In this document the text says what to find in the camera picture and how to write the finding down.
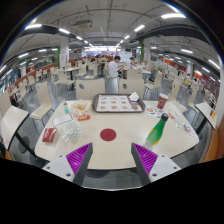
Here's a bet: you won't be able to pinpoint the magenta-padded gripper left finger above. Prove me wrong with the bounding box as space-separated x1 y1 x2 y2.
42 142 94 186

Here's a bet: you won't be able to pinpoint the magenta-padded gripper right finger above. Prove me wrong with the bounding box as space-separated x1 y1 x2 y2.
130 142 182 186

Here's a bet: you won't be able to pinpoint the green drink bottle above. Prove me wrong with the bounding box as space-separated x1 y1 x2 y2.
143 112 170 151

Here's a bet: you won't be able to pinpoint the red paper carton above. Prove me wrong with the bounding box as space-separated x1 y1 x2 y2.
41 127 58 144

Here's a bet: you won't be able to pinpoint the white polka-dot mug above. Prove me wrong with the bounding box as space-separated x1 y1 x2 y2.
61 119 83 144

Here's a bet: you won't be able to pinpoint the clear plastic wrapper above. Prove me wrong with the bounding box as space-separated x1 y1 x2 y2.
173 111 198 140

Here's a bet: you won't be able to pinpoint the red sauce packet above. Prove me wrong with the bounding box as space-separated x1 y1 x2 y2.
77 114 91 122

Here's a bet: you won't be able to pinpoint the printed paper leaflet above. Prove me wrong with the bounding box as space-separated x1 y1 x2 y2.
144 105 168 119

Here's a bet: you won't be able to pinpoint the orange wooden seat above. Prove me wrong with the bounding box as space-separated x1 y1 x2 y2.
203 114 224 163

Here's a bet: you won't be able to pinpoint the flat round red coaster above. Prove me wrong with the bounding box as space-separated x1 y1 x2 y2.
99 128 118 142

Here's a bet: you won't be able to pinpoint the small teal bottle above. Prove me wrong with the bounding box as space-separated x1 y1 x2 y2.
62 99 70 115

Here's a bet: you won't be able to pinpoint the paper wrapper with fries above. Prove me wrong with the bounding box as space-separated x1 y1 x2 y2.
68 99 92 118

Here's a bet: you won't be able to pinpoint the beige side table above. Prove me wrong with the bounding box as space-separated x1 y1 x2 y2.
0 105 30 151
194 101 218 134

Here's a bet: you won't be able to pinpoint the red paper cup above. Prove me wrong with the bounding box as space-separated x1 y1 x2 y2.
156 92 170 110

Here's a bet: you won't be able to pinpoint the beige dining chair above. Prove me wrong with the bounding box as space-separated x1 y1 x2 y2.
75 78 106 101
118 78 146 100
29 80 54 122

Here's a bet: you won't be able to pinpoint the crumpled white napkin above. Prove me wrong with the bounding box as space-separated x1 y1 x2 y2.
128 91 140 102

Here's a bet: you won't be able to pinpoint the person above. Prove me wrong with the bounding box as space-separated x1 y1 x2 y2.
108 55 122 79

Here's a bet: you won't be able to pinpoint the ceiling air conditioner unit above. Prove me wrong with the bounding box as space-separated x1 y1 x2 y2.
73 19 94 30

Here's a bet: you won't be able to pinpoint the ceiling strip lights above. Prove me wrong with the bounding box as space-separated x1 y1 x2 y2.
0 12 222 73

